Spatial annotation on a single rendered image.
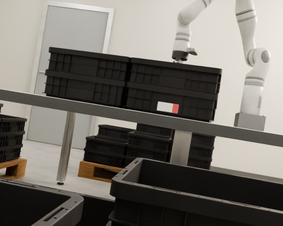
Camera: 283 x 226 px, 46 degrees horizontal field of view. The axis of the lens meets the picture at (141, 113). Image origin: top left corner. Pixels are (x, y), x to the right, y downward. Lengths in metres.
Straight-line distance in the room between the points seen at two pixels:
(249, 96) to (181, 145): 0.59
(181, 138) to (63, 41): 4.17
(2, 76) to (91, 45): 1.47
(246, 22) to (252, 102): 0.38
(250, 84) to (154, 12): 3.50
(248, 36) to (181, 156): 0.78
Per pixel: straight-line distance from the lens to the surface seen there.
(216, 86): 1.44
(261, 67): 1.71
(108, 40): 4.99
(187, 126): 1.14
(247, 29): 1.71
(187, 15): 1.56
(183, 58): 1.53
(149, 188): 0.50
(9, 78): 5.50
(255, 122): 1.66
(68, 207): 0.36
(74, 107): 1.20
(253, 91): 1.68
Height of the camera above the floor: 0.70
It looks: level
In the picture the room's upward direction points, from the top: 9 degrees clockwise
